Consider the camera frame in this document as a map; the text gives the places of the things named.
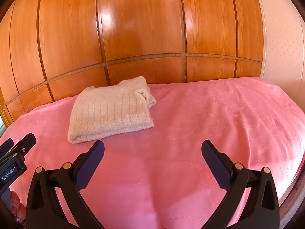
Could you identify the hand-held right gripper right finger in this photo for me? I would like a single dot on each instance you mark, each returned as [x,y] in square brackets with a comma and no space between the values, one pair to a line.
[212,157]

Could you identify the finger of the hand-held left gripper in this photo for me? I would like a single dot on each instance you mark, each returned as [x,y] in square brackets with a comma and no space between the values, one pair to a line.
[26,143]
[7,145]

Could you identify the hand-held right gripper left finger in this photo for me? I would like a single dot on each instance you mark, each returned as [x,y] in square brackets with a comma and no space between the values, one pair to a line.
[94,157]

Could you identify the cream knitted sweater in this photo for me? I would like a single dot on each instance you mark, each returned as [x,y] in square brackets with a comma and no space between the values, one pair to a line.
[112,109]

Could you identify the person's left hand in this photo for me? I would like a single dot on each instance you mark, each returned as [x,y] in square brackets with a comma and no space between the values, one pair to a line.
[17,208]

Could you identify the pink bedspread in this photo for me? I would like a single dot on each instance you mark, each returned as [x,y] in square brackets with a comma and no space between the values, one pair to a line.
[190,114]

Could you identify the wooden panelled headboard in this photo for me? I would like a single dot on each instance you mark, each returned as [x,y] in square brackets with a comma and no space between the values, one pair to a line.
[143,28]

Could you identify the wooden bed frame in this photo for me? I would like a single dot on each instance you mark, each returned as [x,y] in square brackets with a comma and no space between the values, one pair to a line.
[289,204]

